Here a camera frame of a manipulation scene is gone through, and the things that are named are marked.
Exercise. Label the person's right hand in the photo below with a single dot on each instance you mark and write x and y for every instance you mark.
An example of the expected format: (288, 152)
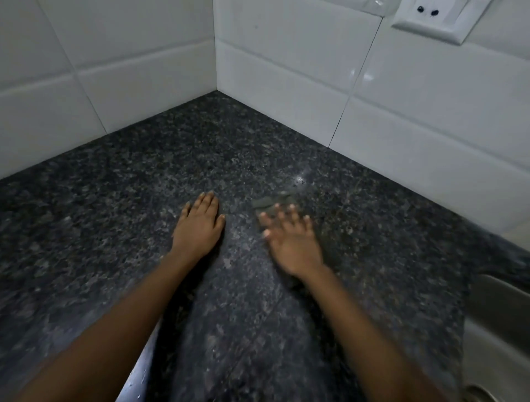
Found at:
(292, 244)

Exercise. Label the person's left hand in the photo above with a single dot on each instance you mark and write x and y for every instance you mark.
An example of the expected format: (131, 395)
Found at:
(198, 232)

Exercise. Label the dark grey cleaning cloth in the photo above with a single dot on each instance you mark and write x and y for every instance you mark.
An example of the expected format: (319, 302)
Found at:
(269, 202)

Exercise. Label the person's left forearm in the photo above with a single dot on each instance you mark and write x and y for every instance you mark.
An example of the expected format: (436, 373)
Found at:
(103, 331)

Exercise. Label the person's right forearm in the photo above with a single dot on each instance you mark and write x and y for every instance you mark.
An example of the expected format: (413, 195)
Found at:
(364, 339)

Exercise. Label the black speckled granite countertop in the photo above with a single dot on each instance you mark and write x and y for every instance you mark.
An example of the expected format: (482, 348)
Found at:
(83, 248)

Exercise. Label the stainless steel sink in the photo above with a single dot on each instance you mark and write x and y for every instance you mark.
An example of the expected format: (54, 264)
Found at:
(497, 331)

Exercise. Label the white wall socket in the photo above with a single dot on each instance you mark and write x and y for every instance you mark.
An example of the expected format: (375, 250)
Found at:
(439, 16)

